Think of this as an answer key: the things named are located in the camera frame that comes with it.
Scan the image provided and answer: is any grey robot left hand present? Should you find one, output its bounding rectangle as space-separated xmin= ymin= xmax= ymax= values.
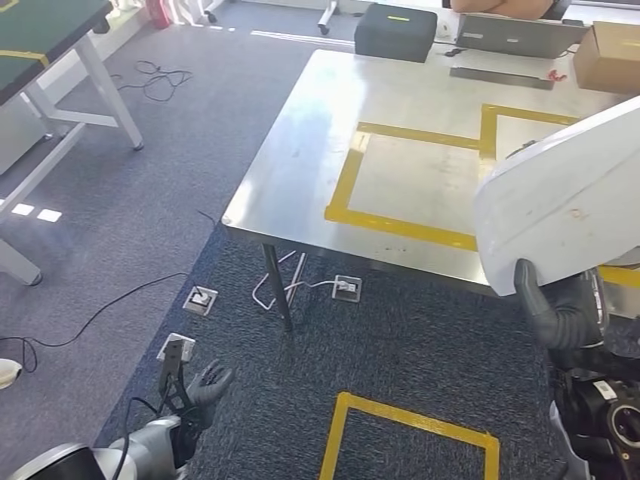
xmin=187 ymin=359 xmax=235 ymax=432

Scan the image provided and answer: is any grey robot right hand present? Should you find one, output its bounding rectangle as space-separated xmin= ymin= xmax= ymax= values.
xmin=513 ymin=258 xmax=611 ymax=352

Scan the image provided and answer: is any white plastic shell part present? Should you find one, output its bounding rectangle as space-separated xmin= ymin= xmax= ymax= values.
xmin=472 ymin=95 xmax=640 ymax=297

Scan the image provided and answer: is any stainless steel workbench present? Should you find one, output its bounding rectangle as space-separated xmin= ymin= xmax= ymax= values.
xmin=221 ymin=47 xmax=640 ymax=333

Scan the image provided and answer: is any metal floor socket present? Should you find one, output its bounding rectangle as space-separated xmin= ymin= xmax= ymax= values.
xmin=156 ymin=332 xmax=196 ymax=364
xmin=182 ymin=284 xmax=219 ymax=318
xmin=332 ymin=274 xmax=363 ymax=305

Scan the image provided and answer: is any white rounded object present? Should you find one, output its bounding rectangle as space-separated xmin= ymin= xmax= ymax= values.
xmin=0 ymin=357 xmax=24 ymax=391

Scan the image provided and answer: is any brown cardboard box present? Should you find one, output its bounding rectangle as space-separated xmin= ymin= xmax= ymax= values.
xmin=573 ymin=21 xmax=640 ymax=95

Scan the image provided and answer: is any grey flat bar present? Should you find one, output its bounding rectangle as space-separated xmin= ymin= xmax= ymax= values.
xmin=448 ymin=66 xmax=555 ymax=92

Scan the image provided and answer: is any grey laptop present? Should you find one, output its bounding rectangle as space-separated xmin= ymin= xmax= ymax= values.
xmin=456 ymin=13 xmax=592 ymax=61

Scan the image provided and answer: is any person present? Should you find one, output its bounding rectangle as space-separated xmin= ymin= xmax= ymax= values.
xmin=450 ymin=0 xmax=557 ymax=21

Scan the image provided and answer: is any black carrying case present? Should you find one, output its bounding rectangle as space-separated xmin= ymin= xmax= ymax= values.
xmin=353 ymin=3 xmax=439 ymax=65

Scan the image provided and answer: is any red fire extinguisher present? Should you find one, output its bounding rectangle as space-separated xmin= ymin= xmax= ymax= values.
xmin=146 ymin=0 xmax=172 ymax=30

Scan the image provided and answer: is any white desk green top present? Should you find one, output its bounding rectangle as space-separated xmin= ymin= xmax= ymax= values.
xmin=0 ymin=0 xmax=145 ymax=287

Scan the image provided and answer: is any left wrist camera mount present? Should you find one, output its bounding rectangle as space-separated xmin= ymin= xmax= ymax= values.
xmin=158 ymin=339 xmax=195 ymax=417

